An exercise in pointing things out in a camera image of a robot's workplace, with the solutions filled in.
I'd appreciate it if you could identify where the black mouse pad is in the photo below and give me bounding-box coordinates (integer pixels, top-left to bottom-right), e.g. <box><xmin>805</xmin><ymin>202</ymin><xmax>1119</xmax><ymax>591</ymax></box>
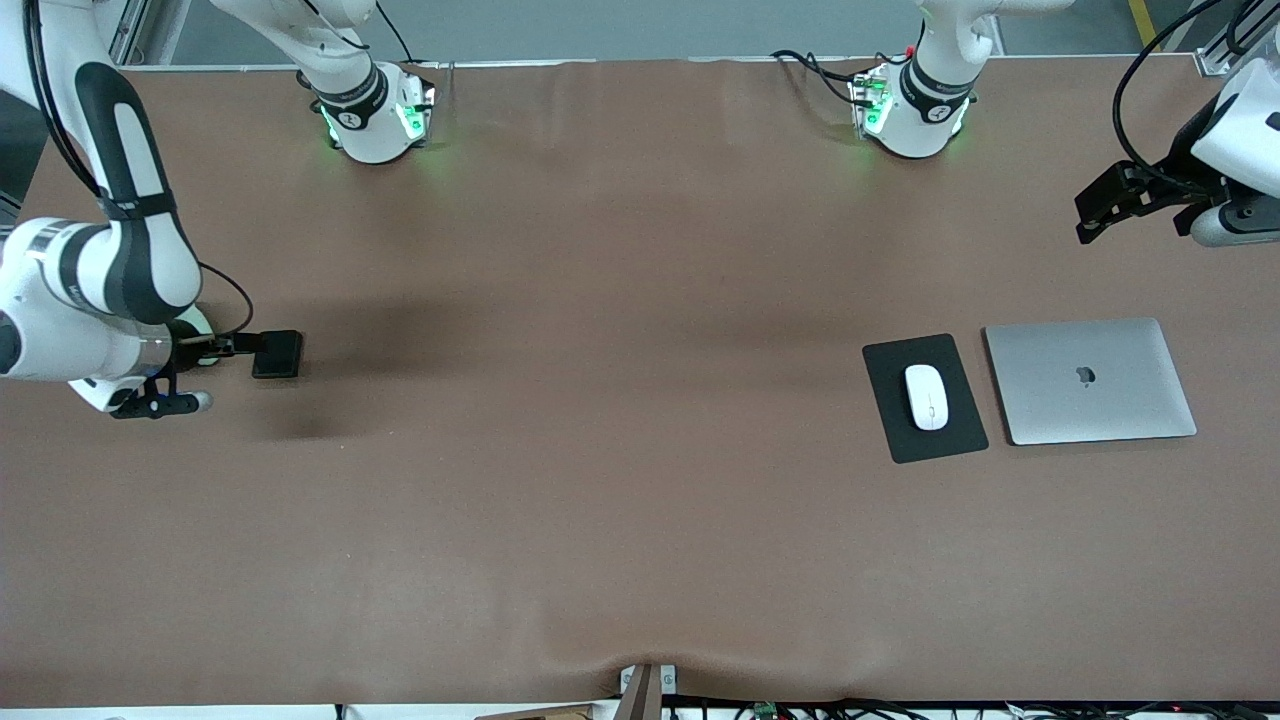
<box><xmin>862</xmin><ymin>333</ymin><xmax>991</xmax><ymax>465</ymax></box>

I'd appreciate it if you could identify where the black base cable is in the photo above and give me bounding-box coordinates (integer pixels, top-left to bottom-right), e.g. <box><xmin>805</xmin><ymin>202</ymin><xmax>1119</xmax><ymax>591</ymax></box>
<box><xmin>770</xmin><ymin>47</ymin><xmax>863</xmax><ymax>109</ymax></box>
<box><xmin>374</xmin><ymin>0</ymin><xmax>417</xmax><ymax>64</ymax></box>

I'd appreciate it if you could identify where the black right base cable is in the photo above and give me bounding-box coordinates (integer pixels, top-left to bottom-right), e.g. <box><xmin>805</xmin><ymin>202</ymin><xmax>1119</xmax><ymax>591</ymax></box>
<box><xmin>374</xmin><ymin>0</ymin><xmax>417</xmax><ymax>64</ymax></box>

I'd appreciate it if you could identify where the white computer mouse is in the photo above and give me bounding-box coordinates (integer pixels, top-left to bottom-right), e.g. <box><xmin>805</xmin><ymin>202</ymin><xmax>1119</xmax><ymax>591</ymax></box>
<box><xmin>904</xmin><ymin>364</ymin><xmax>951</xmax><ymax>432</ymax></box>

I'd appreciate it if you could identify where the green dinosaur plush toy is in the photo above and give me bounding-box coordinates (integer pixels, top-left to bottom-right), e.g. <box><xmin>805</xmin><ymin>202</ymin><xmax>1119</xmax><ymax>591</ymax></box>
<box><xmin>185</xmin><ymin>305</ymin><xmax>220</xmax><ymax>368</ymax></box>

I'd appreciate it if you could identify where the metal table edge bracket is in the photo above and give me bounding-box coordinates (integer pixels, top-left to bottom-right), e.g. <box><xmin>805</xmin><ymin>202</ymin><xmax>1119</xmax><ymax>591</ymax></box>
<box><xmin>618</xmin><ymin>663</ymin><xmax>679</xmax><ymax>720</ymax></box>

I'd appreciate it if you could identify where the black left base cable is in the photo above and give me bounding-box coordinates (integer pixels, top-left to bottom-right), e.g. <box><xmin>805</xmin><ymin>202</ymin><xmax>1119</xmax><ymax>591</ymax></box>
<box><xmin>770</xmin><ymin>47</ymin><xmax>863</xmax><ymax>109</ymax></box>

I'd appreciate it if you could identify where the left base box green light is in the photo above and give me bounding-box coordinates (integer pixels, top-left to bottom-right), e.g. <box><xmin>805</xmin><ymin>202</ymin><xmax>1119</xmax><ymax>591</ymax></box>
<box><xmin>848</xmin><ymin>62</ymin><xmax>896</xmax><ymax>141</ymax></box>

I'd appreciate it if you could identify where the base box green light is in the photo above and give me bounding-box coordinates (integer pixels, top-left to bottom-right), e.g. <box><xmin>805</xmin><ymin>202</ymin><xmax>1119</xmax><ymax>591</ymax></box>
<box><xmin>848</xmin><ymin>62</ymin><xmax>896</xmax><ymax>141</ymax></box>
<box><xmin>395</xmin><ymin>62</ymin><xmax>439</xmax><ymax>149</ymax></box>

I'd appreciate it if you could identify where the right base box green light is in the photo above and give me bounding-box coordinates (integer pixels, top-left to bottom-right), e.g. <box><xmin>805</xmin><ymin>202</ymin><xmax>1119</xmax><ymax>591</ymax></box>
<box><xmin>395</xmin><ymin>62</ymin><xmax>439</xmax><ymax>149</ymax></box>

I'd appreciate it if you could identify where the black phone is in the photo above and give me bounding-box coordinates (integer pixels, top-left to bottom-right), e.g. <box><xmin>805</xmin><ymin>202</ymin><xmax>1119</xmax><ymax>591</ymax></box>
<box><xmin>251</xmin><ymin>330</ymin><xmax>305</xmax><ymax>381</ymax></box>

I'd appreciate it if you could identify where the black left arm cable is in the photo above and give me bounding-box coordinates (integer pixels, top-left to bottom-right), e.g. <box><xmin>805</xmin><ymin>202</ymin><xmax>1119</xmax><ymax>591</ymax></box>
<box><xmin>1111</xmin><ymin>0</ymin><xmax>1280</xmax><ymax>183</ymax></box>

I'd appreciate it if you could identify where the silver laptop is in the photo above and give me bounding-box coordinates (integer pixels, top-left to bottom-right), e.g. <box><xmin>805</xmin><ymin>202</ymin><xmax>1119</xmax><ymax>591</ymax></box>
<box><xmin>983</xmin><ymin>318</ymin><xmax>1199</xmax><ymax>447</ymax></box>

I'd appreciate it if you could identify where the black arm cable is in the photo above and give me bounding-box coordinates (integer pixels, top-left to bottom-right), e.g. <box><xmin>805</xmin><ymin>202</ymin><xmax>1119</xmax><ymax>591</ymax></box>
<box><xmin>1111</xmin><ymin>0</ymin><xmax>1280</xmax><ymax>183</ymax></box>
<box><xmin>24</xmin><ymin>0</ymin><xmax>254</xmax><ymax>347</ymax></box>

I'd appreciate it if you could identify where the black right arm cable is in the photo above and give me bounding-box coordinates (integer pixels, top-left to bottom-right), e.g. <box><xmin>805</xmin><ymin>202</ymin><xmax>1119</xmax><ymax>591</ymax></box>
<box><xmin>24</xmin><ymin>0</ymin><xmax>254</xmax><ymax>347</ymax></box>

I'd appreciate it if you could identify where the aluminium frame profile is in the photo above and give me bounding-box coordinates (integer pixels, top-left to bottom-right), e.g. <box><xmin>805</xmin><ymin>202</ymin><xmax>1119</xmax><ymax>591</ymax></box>
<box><xmin>108</xmin><ymin>0</ymin><xmax>151</xmax><ymax>69</ymax></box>
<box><xmin>1195</xmin><ymin>0</ymin><xmax>1263</xmax><ymax>77</ymax></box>

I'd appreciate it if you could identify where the brown table cloth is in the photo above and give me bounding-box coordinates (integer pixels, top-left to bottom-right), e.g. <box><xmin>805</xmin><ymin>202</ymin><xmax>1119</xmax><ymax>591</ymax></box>
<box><xmin>0</xmin><ymin>55</ymin><xmax>1280</xmax><ymax>707</ymax></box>

